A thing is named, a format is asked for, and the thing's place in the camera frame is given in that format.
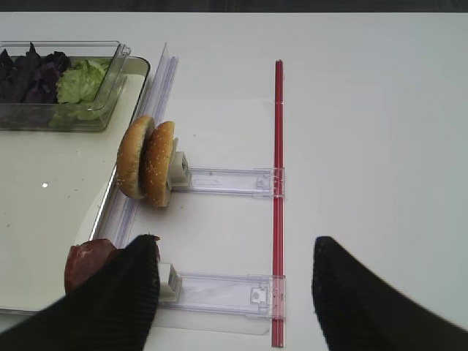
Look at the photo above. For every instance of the bun half behind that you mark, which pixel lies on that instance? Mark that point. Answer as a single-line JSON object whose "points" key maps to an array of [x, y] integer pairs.
{"points": [[129, 157]]}

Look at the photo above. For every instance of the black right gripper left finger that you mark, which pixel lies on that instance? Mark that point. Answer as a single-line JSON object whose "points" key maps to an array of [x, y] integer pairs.
{"points": [[118, 321]]}

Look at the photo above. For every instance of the green lettuce leaves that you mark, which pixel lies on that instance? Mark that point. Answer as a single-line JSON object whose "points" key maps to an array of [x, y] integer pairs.
{"points": [[79, 85]]}

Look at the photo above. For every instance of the sesame bun top half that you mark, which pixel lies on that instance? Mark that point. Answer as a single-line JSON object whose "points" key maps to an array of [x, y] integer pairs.
{"points": [[156, 162]]}

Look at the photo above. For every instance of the white serving tray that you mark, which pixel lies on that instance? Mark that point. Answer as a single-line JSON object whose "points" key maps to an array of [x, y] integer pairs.
{"points": [[53, 189]]}

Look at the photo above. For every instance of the clear pusher track with meat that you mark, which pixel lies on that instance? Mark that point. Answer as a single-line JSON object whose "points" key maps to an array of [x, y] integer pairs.
{"points": [[260, 296]]}

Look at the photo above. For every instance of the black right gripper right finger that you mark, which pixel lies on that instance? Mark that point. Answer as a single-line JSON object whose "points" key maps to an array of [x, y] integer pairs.
{"points": [[357, 310]]}

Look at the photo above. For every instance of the purple lettuce leaves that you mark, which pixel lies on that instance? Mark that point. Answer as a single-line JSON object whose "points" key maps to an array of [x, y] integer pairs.
{"points": [[30, 78]]}

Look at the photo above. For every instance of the clear pusher track with bun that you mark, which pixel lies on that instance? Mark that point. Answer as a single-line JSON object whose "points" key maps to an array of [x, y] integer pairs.
{"points": [[258, 182]]}

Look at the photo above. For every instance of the clear plastic salad container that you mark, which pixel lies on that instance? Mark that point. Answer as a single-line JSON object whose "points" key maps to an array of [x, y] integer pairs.
{"points": [[19, 116]]}

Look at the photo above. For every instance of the red rail right side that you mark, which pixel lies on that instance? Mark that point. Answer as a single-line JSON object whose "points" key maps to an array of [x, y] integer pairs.
{"points": [[278, 202]]}

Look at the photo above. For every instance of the red meat slices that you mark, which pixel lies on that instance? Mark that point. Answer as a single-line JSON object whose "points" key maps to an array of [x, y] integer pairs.
{"points": [[98, 266]]}

